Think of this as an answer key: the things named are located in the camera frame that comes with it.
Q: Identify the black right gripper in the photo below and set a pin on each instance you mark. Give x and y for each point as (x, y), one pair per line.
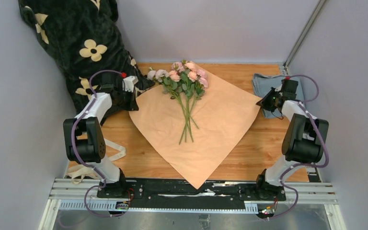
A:
(264, 103)

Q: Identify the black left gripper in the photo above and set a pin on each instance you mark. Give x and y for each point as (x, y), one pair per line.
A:
(132, 105)

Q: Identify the peach green wrapping paper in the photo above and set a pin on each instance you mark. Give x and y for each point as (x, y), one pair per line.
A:
(222, 144)

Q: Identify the pink fake flower bunch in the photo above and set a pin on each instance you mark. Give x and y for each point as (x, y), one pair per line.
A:
(185, 83)

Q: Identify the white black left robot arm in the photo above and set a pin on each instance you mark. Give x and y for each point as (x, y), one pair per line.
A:
(84, 140)

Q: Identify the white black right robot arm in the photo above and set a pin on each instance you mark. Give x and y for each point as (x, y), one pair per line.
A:
(303, 144)

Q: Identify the light blue denim cloth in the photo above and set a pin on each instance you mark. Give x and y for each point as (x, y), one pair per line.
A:
(262, 85)

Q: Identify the black floral plush blanket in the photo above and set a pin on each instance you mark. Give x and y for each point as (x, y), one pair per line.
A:
(82, 37)

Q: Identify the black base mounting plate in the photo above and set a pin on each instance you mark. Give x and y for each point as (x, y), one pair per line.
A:
(179, 194)

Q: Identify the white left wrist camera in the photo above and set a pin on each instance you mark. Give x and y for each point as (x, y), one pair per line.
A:
(129, 83)

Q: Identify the aluminium frame rails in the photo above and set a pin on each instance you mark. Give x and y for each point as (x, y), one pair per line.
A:
(310, 205)

